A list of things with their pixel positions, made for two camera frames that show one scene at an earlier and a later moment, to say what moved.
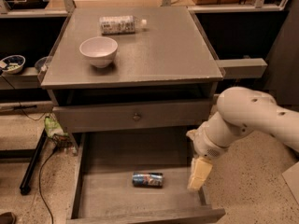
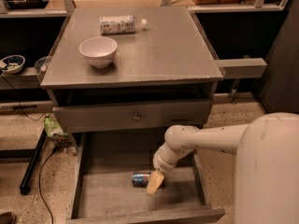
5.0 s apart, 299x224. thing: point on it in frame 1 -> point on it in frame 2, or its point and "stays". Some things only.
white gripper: (205, 146) -> (161, 164)
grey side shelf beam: (242, 68) stays
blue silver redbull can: (148, 179) stays
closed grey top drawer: (135, 116) stays
